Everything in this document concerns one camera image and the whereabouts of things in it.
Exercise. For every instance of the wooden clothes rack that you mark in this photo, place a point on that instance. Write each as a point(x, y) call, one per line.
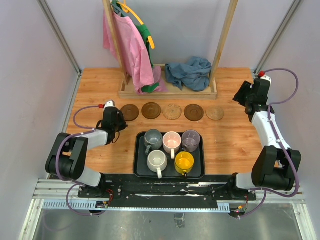
point(111, 42)

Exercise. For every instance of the blue crumpled cloth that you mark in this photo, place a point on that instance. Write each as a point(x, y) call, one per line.
point(194, 74)

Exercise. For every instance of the woven rattan coaster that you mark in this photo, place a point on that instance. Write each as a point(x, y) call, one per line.
point(172, 111)

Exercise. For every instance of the purple glass cup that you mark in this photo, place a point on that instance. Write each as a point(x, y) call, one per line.
point(190, 141)

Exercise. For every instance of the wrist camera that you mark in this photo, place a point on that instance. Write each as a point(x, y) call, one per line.
point(267, 78)
point(109, 103)

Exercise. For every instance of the yellow glass mug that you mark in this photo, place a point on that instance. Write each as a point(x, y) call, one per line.
point(184, 163)

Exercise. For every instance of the grey slotted cable duct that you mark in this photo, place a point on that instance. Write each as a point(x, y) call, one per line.
point(95, 205)

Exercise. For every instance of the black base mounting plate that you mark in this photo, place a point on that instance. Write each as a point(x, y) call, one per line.
point(218, 187)

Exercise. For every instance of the yellow clothes hanger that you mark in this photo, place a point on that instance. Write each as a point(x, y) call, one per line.
point(129, 10)

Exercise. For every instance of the grey ceramic mug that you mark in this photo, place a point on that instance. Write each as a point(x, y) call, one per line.
point(153, 140)

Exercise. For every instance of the brown wooden coaster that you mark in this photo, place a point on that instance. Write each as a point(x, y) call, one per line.
point(151, 110)
point(193, 112)

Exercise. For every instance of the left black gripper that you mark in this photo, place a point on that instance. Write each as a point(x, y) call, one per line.
point(123, 123)

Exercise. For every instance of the pink ceramic mug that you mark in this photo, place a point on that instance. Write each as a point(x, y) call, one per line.
point(171, 143)

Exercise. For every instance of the green garment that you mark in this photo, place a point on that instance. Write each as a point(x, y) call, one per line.
point(118, 9)

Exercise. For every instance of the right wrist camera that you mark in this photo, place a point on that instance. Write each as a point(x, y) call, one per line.
point(267, 78)

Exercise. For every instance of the black plastic tray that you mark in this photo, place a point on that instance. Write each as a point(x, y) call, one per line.
point(141, 170)

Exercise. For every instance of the pink shirt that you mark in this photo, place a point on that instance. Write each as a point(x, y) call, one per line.
point(132, 39)

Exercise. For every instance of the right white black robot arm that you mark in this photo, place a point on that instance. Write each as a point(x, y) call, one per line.
point(275, 166)

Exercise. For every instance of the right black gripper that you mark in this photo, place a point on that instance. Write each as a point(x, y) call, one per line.
point(245, 87)

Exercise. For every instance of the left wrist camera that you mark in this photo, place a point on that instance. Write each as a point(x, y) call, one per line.
point(109, 103)

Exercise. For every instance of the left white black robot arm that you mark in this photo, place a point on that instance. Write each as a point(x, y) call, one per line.
point(67, 158)

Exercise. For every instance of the white ceramic mug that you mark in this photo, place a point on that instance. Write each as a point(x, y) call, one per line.
point(157, 162)

